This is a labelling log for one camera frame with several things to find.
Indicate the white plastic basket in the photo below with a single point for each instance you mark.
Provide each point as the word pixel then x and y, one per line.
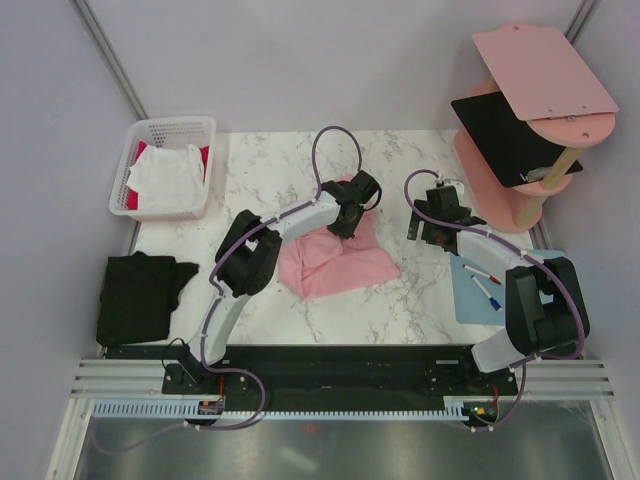
pixel 165 169

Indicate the light blue mat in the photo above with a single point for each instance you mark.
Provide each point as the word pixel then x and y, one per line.
pixel 471 306

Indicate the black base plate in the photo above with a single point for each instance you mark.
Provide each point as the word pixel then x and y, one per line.
pixel 328 379

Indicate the pink tiered shelf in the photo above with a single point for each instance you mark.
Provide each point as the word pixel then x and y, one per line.
pixel 549 86

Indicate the pink t shirt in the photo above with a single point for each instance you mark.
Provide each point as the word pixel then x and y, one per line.
pixel 314 263

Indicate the blue capped marker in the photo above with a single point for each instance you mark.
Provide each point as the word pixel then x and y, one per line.
pixel 492 300

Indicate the red capped marker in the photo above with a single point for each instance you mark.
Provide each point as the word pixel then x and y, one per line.
pixel 478 272

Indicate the black t shirt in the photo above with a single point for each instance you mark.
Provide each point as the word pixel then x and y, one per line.
pixel 139 295

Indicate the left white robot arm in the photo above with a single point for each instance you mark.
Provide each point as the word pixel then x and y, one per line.
pixel 245 264

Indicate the white cable duct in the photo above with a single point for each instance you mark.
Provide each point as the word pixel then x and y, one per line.
pixel 198 410

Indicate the black board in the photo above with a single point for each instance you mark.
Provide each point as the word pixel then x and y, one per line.
pixel 514 152

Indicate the white t shirt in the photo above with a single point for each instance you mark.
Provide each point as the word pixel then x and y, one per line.
pixel 167 175

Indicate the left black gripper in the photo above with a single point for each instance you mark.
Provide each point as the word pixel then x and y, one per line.
pixel 346 232

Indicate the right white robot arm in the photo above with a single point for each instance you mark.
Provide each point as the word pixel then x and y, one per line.
pixel 544 310

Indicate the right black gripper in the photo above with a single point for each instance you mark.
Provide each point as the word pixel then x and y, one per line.
pixel 414 225

